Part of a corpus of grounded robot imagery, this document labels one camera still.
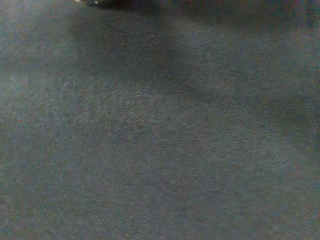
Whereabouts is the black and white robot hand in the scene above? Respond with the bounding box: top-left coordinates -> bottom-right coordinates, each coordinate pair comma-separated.
73,0 -> 161,8

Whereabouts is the black bench cloth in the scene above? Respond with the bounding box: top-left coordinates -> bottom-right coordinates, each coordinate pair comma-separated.
0,0 -> 320,240

